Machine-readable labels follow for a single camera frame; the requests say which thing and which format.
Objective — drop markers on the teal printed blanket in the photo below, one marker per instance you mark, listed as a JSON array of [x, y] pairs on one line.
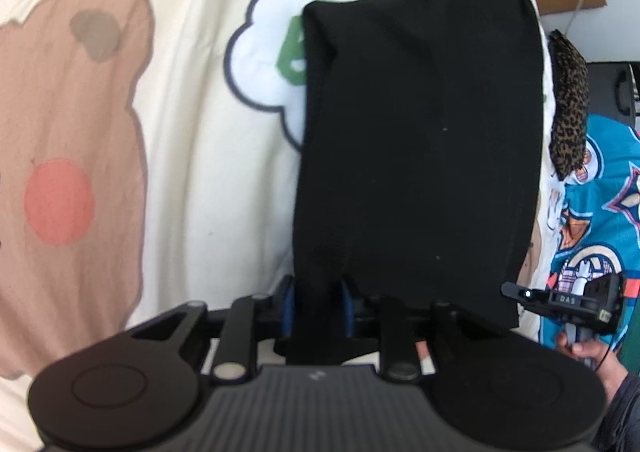
[[594, 219]]

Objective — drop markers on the person's right hand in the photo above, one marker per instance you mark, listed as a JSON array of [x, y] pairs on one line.
[[609, 369]]

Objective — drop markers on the black shorts with bear pattern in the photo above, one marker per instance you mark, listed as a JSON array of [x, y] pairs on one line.
[[421, 159]]

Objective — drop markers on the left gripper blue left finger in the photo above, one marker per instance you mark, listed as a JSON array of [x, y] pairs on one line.
[[287, 305]]

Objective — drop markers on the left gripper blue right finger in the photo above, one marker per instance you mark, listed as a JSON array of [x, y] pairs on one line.
[[349, 311]]

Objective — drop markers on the leopard print folded garment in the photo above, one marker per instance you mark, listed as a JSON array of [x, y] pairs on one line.
[[571, 95]]

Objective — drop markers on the cream bear print bedsheet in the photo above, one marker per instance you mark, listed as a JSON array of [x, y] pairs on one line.
[[149, 155]]

